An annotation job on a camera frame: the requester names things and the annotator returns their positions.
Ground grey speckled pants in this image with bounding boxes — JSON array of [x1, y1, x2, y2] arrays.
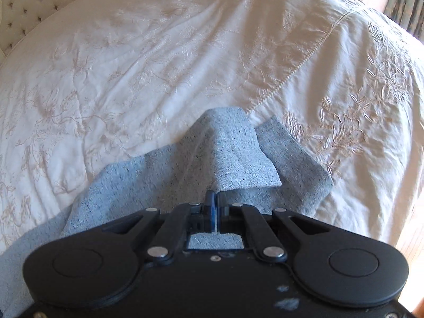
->
[[1, 107, 333, 317]]

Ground cream embroidered bedspread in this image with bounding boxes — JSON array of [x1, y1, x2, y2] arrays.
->
[[1, 0, 423, 250]]

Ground patterned grey curtain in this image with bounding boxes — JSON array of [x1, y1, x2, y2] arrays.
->
[[384, 0, 423, 42]]

